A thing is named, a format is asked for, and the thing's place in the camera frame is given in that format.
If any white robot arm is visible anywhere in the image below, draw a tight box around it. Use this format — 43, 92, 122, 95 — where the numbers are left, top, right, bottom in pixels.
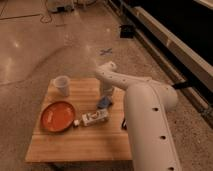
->
94, 61, 183, 171

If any black box on floor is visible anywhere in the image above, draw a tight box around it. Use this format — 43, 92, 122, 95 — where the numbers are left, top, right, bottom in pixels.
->
120, 25, 134, 38

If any orange round plate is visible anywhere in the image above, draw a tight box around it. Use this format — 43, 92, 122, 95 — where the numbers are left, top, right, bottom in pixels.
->
40, 101, 76, 133

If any white small bottle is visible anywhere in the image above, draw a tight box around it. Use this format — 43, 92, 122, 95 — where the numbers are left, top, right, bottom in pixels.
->
74, 109, 109, 127

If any translucent plastic cup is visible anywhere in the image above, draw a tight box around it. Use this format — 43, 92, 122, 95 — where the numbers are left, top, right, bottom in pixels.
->
53, 76, 70, 97

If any wooden table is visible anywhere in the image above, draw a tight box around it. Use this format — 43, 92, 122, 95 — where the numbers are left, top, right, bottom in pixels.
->
25, 78, 131, 163

